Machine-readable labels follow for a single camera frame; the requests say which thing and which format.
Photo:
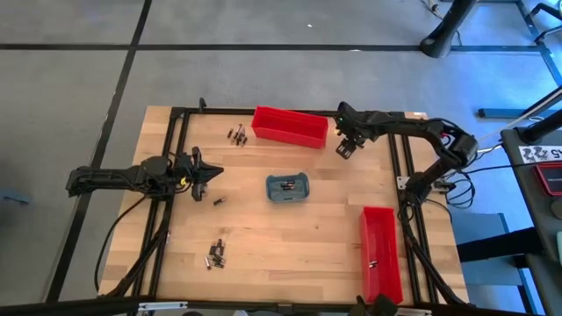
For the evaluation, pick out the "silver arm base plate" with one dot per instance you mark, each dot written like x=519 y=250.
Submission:
x=401 y=182

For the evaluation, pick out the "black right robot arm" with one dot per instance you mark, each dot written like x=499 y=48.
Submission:
x=408 y=125

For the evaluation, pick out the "black table foot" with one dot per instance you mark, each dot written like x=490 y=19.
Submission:
x=492 y=250

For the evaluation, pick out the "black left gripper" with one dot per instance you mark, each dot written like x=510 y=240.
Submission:
x=184 y=175

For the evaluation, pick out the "black desk leg bar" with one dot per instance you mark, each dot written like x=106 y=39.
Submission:
x=505 y=112

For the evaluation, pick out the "black stand leg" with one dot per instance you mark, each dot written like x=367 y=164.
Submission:
x=445 y=30

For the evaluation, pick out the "black aluminium table frame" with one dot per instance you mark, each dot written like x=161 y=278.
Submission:
x=219 y=110

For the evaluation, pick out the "white printed label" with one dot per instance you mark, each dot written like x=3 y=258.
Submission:
x=540 y=153

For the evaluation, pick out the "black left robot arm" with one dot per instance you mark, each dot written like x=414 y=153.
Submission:
x=110 y=177

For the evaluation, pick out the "red and black device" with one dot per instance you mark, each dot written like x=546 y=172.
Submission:
x=551 y=177

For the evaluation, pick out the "silver metal bracket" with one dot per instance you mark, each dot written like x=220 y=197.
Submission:
x=162 y=306
x=412 y=312

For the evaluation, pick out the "long red plastic bin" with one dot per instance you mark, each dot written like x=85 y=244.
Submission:
x=290 y=129
x=382 y=237

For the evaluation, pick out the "blue-grey plastic basket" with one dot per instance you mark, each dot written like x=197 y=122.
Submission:
x=274 y=195

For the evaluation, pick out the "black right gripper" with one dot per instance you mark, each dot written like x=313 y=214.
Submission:
x=353 y=125

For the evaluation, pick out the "black mounting beam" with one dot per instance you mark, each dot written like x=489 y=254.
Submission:
x=88 y=306

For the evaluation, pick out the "dark grey side table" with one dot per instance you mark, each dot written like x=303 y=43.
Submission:
x=540 y=228

